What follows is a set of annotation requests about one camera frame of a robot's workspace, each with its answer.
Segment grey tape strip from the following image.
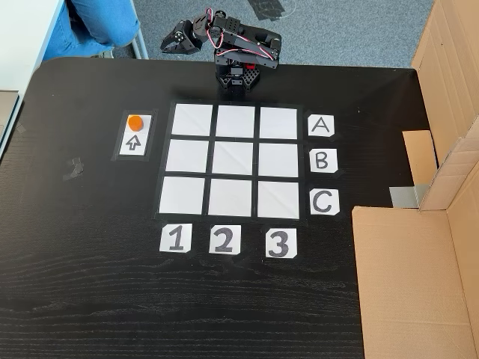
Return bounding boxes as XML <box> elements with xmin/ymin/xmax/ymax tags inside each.
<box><xmin>414</xmin><ymin>182</ymin><xmax>432</xmax><ymax>205</ymax></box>

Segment paper sheet number 3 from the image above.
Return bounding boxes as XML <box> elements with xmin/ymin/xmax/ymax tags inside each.
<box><xmin>265</xmin><ymin>227</ymin><xmax>299</xmax><ymax>259</ymax></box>

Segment person in blue trousers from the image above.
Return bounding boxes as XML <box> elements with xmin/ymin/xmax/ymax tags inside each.
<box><xmin>44</xmin><ymin>0</ymin><xmax>139</xmax><ymax>60</ymax></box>

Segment dark tape scraps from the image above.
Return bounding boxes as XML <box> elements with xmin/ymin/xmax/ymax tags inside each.
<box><xmin>63</xmin><ymin>157</ymin><xmax>86</xmax><ymax>183</ymax></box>

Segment brown cardboard screen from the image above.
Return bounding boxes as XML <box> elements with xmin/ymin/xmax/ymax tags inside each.
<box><xmin>351</xmin><ymin>0</ymin><xmax>479</xmax><ymax>359</ymax></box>

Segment white arrow paper sheet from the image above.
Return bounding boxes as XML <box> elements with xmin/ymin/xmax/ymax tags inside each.
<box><xmin>111</xmin><ymin>108</ymin><xmax>159</xmax><ymax>162</ymax></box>

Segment paper sheet letter C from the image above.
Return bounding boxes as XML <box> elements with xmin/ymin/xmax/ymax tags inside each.
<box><xmin>309</xmin><ymin>188</ymin><xmax>341</xmax><ymax>216</ymax></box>

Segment paper sheet number 1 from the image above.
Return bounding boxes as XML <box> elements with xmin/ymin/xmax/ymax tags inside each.
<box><xmin>159</xmin><ymin>223</ymin><xmax>194</xmax><ymax>254</ymax></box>

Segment paper sheet letter B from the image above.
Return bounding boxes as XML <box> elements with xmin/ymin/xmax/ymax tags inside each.
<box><xmin>309</xmin><ymin>148</ymin><xmax>339</xmax><ymax>173</ymax></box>

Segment paper sheet letter A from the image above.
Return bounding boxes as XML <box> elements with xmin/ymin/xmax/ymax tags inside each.
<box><xmin>307</xmin><ymin>114</ymin><xmax>336</xmax><ymax>138</ymax></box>

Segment white desk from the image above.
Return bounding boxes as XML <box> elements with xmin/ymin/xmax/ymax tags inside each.
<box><xmin>0</xmin><ymin>0</ymin><xmax>70</xmax><ymax>162</ymax></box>

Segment paper sheet number 2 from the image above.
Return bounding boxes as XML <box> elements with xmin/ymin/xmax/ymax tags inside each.
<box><xmin>209</xmin><ymin>224</ymin><xmax>242</xmax><ymax>256</ymax></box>

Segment white nine-square grid sheet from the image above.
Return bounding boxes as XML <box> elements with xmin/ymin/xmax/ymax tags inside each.
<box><xmin>152</xmin><ymin>100</ymin><xmax>308</xmax><ymax>225</ymax></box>

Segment white metal leg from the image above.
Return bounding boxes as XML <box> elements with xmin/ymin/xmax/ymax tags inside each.
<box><xmin>129</xmin><ymin>22</ymin><xmax>150</xmax><ymax>61</ymax></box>

